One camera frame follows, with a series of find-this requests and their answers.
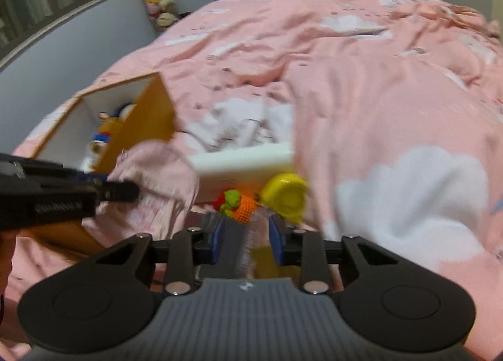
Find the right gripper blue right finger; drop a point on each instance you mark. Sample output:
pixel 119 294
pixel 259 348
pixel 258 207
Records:
pixel 275 238

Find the crochet orange carrot toy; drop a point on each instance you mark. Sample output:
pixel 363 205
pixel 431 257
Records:
pixel 235 205

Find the orange bear plush blue outfit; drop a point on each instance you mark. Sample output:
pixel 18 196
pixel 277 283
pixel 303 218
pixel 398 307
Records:
pixel 110 124

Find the pink cloud print duvet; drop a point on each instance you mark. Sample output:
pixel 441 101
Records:
pixel 393 109

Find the orange cardboard storage box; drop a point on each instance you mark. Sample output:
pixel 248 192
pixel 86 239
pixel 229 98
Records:
pixel 153 118

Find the pink mini backpack pouch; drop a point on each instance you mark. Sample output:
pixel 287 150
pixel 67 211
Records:
pixel 168 187

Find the yellow round tape measure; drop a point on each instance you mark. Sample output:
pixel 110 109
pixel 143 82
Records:
pixel 285 194

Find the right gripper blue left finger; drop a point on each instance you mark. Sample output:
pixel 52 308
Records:
pixel 217 242

